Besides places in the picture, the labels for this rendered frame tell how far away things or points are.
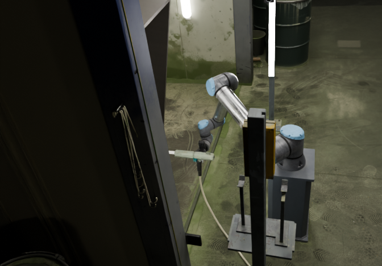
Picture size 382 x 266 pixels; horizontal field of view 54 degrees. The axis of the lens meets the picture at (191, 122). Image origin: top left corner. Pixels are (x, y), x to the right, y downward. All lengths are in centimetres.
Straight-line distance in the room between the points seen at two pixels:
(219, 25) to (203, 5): 28
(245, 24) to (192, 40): 67
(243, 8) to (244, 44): 42
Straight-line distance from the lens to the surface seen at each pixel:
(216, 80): 258
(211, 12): 439
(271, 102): 383
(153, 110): 164
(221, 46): 453
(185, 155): 287
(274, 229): 203
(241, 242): 199
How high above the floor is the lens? 239
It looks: 35 degrees down
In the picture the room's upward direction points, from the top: 8 degrees counter-clockwise
